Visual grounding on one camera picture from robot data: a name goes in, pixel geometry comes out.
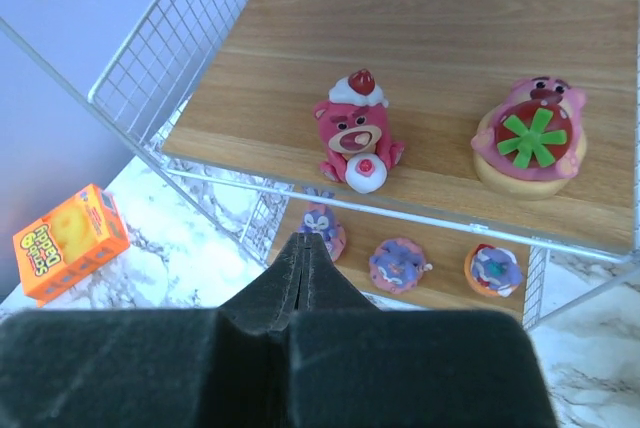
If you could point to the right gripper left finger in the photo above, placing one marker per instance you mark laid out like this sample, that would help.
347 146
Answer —
224 367

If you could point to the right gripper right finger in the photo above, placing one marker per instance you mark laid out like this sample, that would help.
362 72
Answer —
436 368

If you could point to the pink strawberry cake toy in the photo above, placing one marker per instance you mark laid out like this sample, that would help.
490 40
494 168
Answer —
531 145

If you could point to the orange sponge box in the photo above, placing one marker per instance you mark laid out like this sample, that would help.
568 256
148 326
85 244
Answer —
63 247

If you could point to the white wire wooden shelf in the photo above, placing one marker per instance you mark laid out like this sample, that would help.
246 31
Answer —
230 84

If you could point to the purple bunny orange cup toy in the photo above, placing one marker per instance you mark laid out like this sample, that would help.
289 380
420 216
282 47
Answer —
492 271

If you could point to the pink bear toy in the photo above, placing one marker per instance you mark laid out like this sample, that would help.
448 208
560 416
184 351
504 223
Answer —
354 129

